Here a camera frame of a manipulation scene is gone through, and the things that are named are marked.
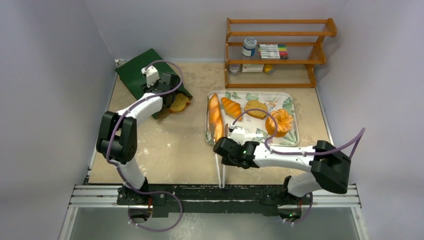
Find orange fake baguette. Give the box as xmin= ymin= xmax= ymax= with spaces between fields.
xmin=208 ymin=93 xmax=225 ymax=143

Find metal tongs white grips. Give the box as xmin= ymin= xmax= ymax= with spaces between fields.
xmin=214 ymin=122 xmax=229 ymax=190

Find green paper bag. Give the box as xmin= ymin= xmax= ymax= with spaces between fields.
xmin=102 ymin=49 xmax=192 ymax=125

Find orange fake croissant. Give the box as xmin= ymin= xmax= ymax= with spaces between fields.
xmin=221 ymin=97 xmax=242 ymax=119

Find brown fake bread slice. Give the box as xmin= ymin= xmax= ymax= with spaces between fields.
xmin=244 ymin=100 xmax=268 ymax=120

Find orange fake bread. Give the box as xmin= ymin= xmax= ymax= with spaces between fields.
xmin=265 ymin=108 xmax=293 ymax=138

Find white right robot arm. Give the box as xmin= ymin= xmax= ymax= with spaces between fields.
xmin=213 ymin=137 xmax=351 ymax=204

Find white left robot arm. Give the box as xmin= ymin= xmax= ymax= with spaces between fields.
xmin=96 ymin=73 xmax=182 ymax=205

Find leaf pattern serving tray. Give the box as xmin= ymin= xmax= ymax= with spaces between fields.
xmin=206 ymin=90 xmax=300 ymax=147

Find small grey jar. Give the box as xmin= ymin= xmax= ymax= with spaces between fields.
xmin=229 ymin=64 xmax=241 ymax=75

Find white green small box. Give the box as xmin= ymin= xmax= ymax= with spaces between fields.
xmin=241 ymin=64 xmax=264 ymax=73

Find blue jar patterned lid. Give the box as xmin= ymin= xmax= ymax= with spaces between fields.
xmin=242 ymin=37 xmax=258 ymax=57

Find small yellow object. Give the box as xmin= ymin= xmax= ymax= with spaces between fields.
xmin=263 ymin=64 xmax=274 ymax=74

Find set of coloured markers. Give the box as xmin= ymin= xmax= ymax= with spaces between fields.
xmin=258 ymin=44 xmax=289 ymax=60

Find orange wooden shelf rack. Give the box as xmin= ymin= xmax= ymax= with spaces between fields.
xmin=224 ymin=18 xmax=338 ymax=88

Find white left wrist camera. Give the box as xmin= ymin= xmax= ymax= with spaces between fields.
xmin=141 ymin=65 xmax=160 ymax=88

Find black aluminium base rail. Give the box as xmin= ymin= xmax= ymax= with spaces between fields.
xmin=69 ymin=184 xmax=361 ymax=218

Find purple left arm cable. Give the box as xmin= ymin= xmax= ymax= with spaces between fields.
xmin=105 ymin=60 xmax=184 ymax=233

